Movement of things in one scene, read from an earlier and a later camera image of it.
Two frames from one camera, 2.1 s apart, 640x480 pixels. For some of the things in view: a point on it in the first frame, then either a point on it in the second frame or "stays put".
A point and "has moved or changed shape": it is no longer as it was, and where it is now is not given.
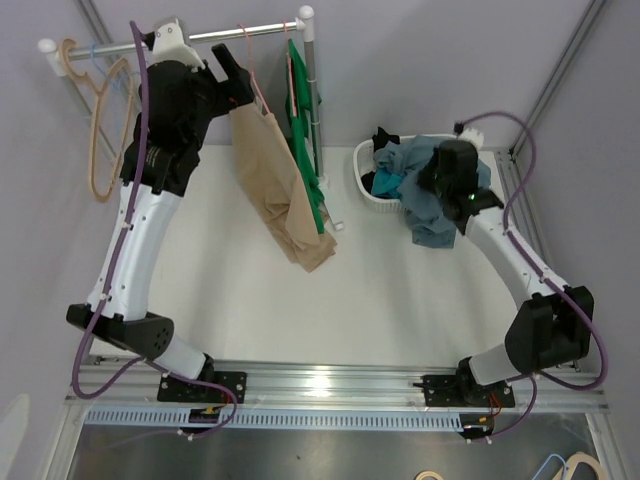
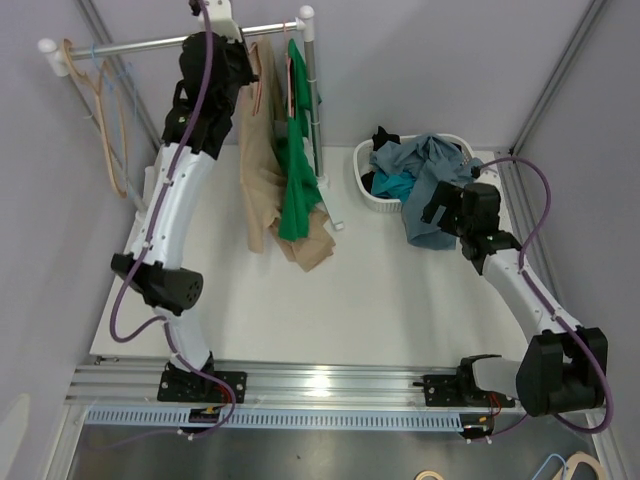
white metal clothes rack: [60, 52] stays put
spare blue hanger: [553, 455] stays put
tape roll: [428, 472] stays put
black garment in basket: [379, 140] stays put
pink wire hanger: [251, 67] to [259, 93]
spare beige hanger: [573, 461] stays put
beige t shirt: [274, 181] has moved or changed shape
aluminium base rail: [129, 381] stays put
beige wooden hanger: [96, 116] has moved or changed shape
